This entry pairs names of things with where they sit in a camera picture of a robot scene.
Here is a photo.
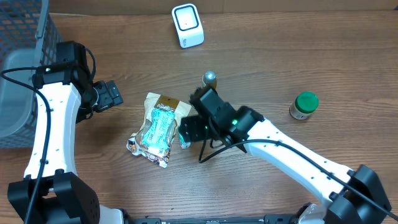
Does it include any teal tissue packet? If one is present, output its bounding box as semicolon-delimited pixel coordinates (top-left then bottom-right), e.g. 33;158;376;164
178;131;192;149

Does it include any brown snack pouch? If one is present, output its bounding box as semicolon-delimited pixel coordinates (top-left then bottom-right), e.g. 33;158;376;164
126;92;192;168

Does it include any white barcode scanner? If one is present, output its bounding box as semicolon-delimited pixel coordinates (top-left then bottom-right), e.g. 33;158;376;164
171;3;205;49

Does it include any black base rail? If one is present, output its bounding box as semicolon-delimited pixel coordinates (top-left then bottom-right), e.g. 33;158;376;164
125;214;299;224

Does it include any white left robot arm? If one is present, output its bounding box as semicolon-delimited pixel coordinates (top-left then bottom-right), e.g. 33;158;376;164
7;41;129;223

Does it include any yellow oil bottle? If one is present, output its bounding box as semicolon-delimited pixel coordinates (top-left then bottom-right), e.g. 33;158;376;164
201;70;217;89

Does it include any green lid jar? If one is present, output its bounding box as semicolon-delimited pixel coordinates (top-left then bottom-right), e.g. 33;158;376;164
289;91;319;120

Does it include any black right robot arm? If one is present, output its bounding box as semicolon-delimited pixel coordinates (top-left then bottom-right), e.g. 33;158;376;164
179;86;397;224

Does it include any grey plastic mesh basket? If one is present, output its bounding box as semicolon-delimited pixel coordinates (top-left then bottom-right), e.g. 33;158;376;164
1;0;62;148

